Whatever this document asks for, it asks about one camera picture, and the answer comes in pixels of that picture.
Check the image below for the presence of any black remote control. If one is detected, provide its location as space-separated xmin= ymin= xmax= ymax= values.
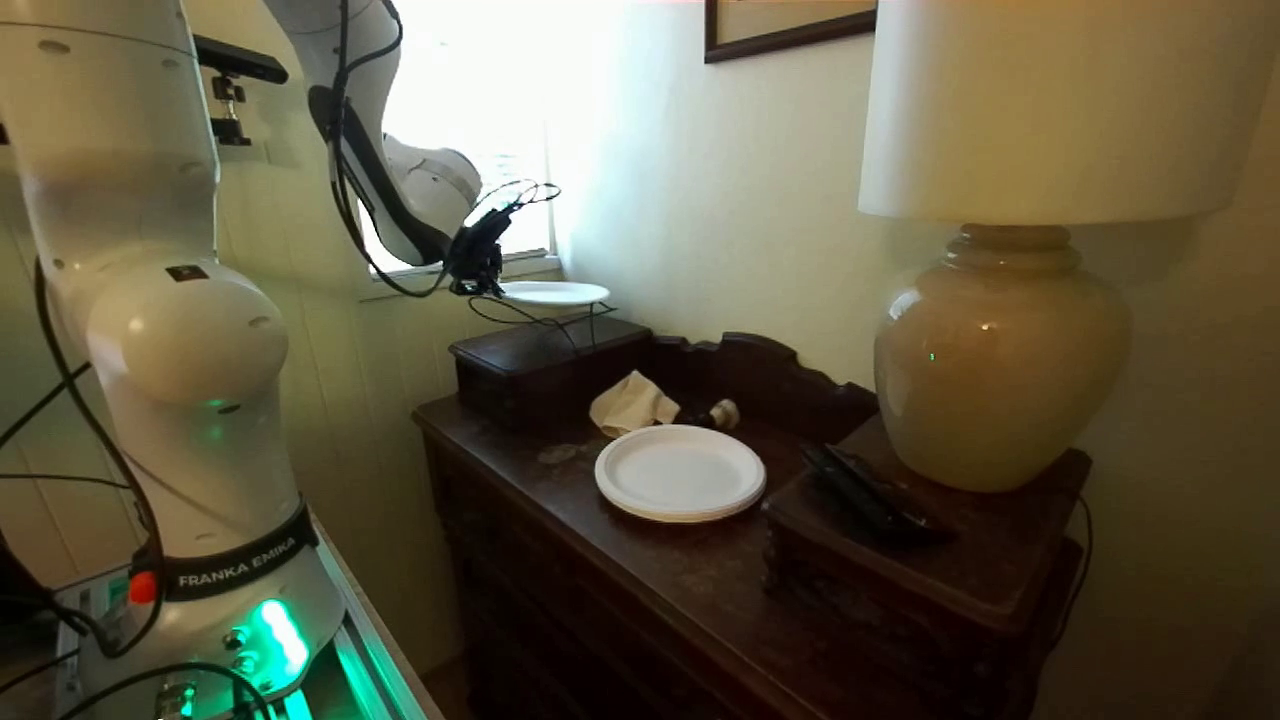
xmin=808 ymin=447 xmax=948 ymax=549

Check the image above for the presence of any dark wooden dresser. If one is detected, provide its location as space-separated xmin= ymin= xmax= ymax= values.
xmin=411 ymin=333 xmax=1089 ymax=720

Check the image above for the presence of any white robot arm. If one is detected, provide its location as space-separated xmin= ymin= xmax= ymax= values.
xmin=0 ymin=0 xmax=513 ymax=637

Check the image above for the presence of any black camera on stand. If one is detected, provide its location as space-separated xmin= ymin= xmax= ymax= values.
xmin=196 ymin=35 xmax=289 ymax=147

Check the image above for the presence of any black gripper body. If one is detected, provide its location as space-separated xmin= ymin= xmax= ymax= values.
xmin=448 ymin=219 xmax=507 ymax=297

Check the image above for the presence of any green lit robot base platform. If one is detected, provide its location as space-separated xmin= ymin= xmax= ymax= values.
xmin=54 ymin=541 xmax=444 ymax=720

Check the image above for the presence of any white plate on table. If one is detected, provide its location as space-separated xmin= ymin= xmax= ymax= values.
xmin=592 ymin=422 xmax=769 ymax=524

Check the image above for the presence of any beige ceramic table lamp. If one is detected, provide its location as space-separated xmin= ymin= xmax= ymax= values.
xmin=859 ymin=0 xmax=1280 ymax=491

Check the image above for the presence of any large dark wooden box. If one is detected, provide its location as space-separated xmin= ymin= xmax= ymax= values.
xmin=764 ymin=418 xmax=1094 ymax=710

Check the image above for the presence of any white top plate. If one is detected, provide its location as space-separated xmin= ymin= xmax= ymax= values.
xmin=501 ymin=281 xmax=611 ymax=307

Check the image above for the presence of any small pale round object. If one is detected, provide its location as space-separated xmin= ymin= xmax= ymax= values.
xmin=707 ymin=397 xmax=740 ymax=429

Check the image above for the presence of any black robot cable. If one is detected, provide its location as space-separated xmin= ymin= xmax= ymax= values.
xmin=323 ymin=0 xmax=458 ymax=305

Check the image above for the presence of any small dark wooden box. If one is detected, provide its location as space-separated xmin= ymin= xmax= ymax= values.
xmin=451 ymin=315 xmax=652 ymax=429

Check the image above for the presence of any dark framed picture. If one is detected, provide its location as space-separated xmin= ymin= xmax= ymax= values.
xmin=703 ymin=0 xmax=881 ymax=63

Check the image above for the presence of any white plate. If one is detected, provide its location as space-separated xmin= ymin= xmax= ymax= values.
xmin=501 ymin=281 xmax=611 ymax=307
xmin=592 ymin=422 xmax=769 ymax=524

